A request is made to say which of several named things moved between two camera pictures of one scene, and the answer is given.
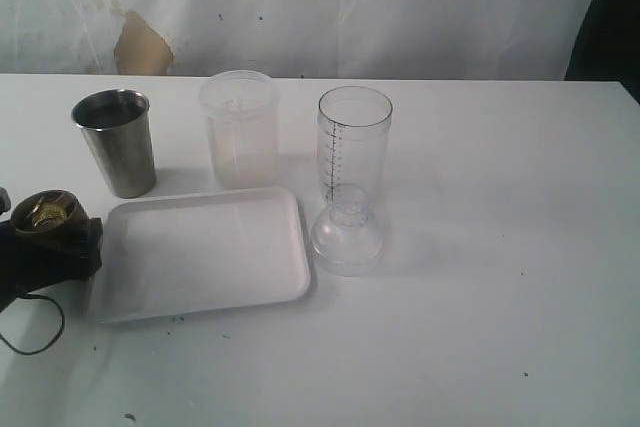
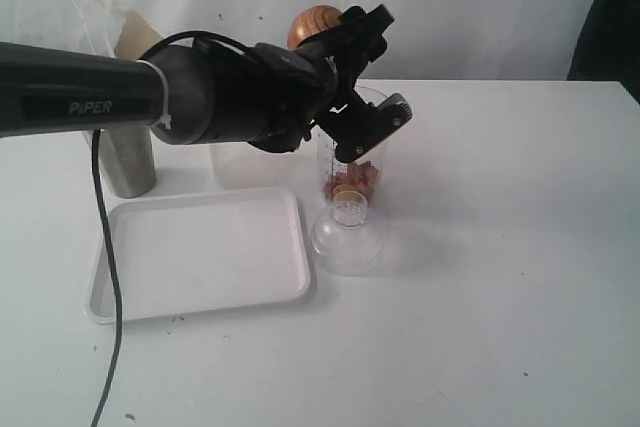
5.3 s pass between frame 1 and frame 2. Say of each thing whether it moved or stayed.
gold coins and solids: moved
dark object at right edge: stayed
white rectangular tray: stayed
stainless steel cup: stayed
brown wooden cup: moved
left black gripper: moved
